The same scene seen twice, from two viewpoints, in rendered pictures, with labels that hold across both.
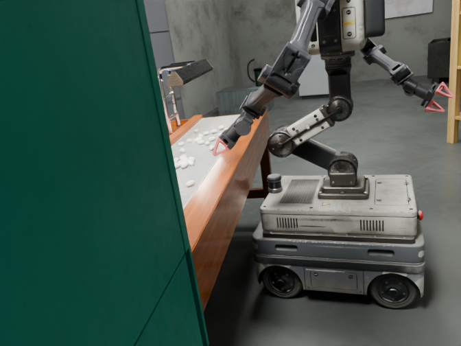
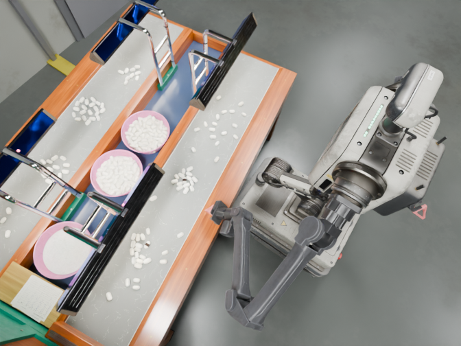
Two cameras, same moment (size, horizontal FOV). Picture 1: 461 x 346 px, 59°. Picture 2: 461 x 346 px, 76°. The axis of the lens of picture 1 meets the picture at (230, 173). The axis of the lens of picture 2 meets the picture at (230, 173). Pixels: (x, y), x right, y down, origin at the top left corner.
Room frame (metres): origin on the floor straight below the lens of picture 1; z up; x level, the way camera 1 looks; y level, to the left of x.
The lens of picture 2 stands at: (1.20, -0.07, 2.24)
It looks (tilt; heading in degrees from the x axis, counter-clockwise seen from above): 68 degrees down; 5
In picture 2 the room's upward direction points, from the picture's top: 8 degrees clockwise
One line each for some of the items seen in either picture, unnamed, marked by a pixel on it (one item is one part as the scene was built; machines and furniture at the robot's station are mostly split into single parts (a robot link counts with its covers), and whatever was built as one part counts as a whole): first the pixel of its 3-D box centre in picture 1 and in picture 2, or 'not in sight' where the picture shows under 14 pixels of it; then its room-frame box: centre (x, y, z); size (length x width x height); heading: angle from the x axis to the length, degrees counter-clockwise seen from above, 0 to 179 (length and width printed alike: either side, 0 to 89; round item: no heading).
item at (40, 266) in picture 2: not in sight; (67, 250); (1.22, 0.67, 0.72); 0.27 x 0.27 x 0.10
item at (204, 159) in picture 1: (184, 163); (189, 176); (1.73, 0.19, 0.73); 1.81 x 0.30 x 0.02; 166
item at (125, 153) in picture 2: not in sight; (119, 175); (1.65, 0.56, 0.72); 0.27 x 0.27 x 0.10
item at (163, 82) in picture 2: not in sight; (150, 47); (2.38, 0.59, 0.90); 0.20 x 0.19 x 0.45; 166
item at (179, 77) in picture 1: (192, 70); (226, 58); (2.26, 0.12, 1.08); 0.62 x 0.08 x 0.07; 166
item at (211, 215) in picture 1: (232, 173); (223, 196); (1.68, -0.01, 0.67); 1.81 x 0.12 x 0.19; 166
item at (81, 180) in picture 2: not in sight; (112, 139); (1.85, 0.68, 0.71); 1.81 x 0.05 x 0.11; 166
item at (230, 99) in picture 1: (245, 86); not in sight; (6.55, -0.43, 0.38); 0.78 x 0.62 x 0.76; 69
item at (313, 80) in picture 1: (319, 55); not in sight; (6.93, -1.72, 0.66); 0.67 x 0.61 x 1.32; 68
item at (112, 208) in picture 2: not in sight; (111, 229); (1.34, 0.43, 0.90); 0.20 x 0.19 x 0.45; 166
